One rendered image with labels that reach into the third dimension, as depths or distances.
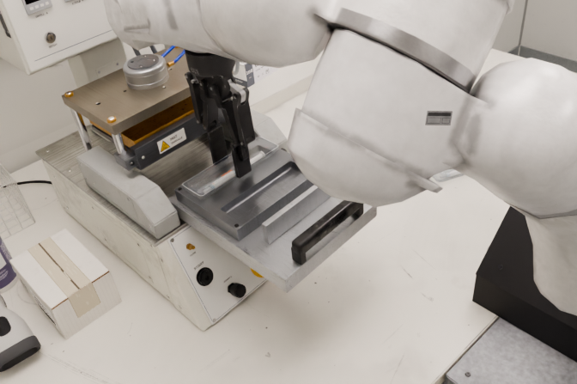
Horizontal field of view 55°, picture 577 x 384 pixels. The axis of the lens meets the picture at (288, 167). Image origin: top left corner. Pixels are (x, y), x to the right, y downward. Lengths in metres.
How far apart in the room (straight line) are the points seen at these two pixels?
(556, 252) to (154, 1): 0.45
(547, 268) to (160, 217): 0.62
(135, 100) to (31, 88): 0.62
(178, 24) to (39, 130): 1.16
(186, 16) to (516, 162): 0.31
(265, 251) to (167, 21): 0.44
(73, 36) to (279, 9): 0.79
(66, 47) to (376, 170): 0.86
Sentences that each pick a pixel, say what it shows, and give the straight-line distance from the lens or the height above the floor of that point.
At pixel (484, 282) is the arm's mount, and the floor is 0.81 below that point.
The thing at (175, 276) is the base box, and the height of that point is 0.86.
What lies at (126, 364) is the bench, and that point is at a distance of 1.08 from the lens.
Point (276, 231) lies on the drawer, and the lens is 0.88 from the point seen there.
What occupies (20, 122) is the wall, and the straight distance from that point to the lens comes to 1.65.
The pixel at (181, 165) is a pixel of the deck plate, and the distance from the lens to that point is 1.16.
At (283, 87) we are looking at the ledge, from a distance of 1.66.
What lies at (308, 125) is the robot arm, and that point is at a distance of 0.39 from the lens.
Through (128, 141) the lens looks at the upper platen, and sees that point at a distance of 1.05.
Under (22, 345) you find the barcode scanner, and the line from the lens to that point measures 1.12.
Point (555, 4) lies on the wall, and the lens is 3.41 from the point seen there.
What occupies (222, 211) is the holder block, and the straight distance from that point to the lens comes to 0.92.
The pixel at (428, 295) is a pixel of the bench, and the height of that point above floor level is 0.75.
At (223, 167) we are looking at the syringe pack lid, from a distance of 0.99.
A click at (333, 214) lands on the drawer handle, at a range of 0.86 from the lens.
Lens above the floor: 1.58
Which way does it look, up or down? 37 degrees down
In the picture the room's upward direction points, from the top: 7 degrees counter-clockwise
